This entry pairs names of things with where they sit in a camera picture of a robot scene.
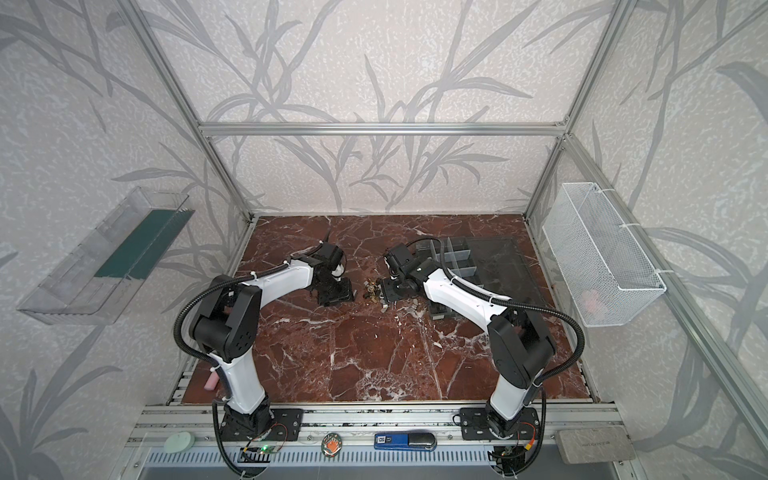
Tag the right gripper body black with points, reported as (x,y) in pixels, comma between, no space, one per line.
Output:
(392,288)

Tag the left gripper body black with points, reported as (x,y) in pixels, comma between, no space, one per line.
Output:
(335,292)

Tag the grey compartment organizer box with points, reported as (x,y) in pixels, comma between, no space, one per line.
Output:
(459,260)

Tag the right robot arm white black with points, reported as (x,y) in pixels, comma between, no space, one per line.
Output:
(520,340)

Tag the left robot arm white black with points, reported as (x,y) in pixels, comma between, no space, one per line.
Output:
(219,325)

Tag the pile of screws and nuts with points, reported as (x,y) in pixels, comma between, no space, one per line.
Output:
(375,291)

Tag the round orange button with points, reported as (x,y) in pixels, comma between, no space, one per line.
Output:
(331,445)

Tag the blue black usb device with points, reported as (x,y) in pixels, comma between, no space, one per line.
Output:
(405,441)

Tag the pink object in basket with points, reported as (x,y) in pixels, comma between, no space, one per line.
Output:
(592,302)

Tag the white round disc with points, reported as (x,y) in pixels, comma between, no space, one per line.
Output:
(178,442)

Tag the grey rectangular pad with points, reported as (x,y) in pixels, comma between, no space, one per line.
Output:
(595,445)

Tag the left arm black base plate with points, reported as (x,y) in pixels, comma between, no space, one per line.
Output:
(282,424)

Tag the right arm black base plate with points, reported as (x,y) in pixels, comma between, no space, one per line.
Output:
(475,425)

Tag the white wire mesh basket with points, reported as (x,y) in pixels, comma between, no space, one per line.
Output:
(596,249)

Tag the clear plastic wall bin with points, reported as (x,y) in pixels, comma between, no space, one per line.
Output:
(95,282)

